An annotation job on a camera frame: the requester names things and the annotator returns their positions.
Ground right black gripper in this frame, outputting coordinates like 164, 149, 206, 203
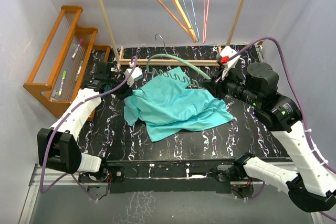
201, 65, 260, 108

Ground teal t shirt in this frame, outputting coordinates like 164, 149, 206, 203
124, 67, 234, 142

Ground green plastic hanger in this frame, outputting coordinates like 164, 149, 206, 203
146, 34, 211, 80

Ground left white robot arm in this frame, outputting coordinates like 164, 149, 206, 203
37, 60, 136, 182

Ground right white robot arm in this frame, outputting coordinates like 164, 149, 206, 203
201, 62, 335, 212

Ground dark green marker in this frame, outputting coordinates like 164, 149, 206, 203
75, 60, 83, 82

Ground orange wooden tiered rack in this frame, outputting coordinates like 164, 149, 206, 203
23, 5, 111, 118

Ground green cap marker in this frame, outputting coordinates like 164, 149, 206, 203
58, 70, 67, 97

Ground purple cap marker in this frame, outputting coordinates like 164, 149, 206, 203
71, 39, 83, 60

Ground grey small block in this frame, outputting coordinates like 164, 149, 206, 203
50, 90, 58, 101

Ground wooden clothes rack frame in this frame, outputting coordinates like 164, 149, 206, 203
97, 0, 256, 66

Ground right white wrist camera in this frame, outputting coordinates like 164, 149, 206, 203
216, 46, 240, 81

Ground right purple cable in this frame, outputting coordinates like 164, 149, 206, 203
228, 37, 336, 222

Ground purple cable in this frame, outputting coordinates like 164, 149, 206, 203
39, 56, 139, 201
228, 37, 336, 222

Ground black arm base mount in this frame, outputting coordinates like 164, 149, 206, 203
79, 159, 261, 194

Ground blue wire hanger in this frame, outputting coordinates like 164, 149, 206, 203
182, 0, 200, 42

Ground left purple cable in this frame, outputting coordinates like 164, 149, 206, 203
39, 56, 139, 201

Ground aluminium rail frame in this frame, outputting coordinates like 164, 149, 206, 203
19, 167, 324, 223

